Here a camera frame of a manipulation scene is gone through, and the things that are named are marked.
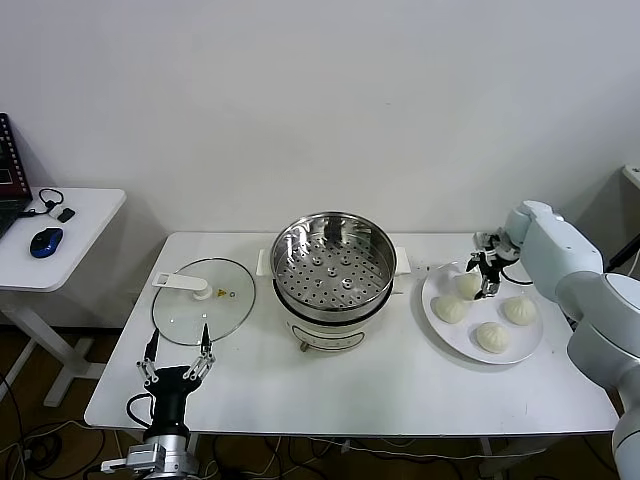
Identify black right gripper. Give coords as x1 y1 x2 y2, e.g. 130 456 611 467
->
467 246 520 301

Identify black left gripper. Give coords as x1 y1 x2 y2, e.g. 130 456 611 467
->
135 322 218 437

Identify white steamed baozi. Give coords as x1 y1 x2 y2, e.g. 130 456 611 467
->
455 273 482 301
474 321 511 353
502 295 538 325
430 294 467 324

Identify stainless steel steamer basket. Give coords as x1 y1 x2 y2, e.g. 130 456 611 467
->
270 212 399 321

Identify white round plate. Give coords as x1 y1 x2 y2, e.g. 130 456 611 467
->
412 260 545 366

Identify white side table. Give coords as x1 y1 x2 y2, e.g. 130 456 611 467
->
0 187 128 409

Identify blue black computer mouse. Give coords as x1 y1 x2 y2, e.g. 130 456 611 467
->
29 227 65 260

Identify black laptop red screen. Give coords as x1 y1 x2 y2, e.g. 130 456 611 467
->
0 113 35 241

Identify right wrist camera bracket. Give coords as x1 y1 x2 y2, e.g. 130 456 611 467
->
473 230 504 251

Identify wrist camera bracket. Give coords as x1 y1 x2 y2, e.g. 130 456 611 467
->
101 444 151 474
473 230 504 251

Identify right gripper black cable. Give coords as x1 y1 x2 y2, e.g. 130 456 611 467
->
499 267 535 288

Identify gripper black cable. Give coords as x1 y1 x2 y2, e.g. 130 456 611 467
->
499 267 535 288
125 392 154 427

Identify glass lid white handle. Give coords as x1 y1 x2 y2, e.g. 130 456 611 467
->
150 257 258 347

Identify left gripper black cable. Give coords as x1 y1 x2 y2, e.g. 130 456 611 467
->
125 392 154 427

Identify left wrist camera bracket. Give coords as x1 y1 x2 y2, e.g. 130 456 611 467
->
101 444 151 474

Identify black cable with plug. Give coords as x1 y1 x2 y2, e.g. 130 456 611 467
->
602 234 640 274

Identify black looped cable white plug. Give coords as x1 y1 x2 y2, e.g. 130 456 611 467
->
19 187 66 219

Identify floor cable tangle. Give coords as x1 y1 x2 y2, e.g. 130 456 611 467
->
199 435 481 480

